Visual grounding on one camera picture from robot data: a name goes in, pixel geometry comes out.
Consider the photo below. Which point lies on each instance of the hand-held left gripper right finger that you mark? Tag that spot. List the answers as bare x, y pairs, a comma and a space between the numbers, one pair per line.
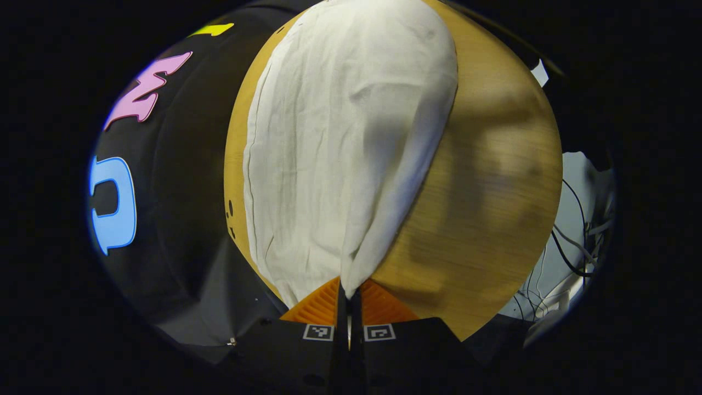
356, 329

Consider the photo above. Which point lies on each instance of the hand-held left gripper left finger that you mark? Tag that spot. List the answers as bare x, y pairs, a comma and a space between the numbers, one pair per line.
342, 323

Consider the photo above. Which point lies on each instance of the white jeans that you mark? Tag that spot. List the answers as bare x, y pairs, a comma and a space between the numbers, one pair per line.
340, 137

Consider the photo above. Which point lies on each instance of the black backdrop cloth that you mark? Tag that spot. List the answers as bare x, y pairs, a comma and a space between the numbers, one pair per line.
186, 192

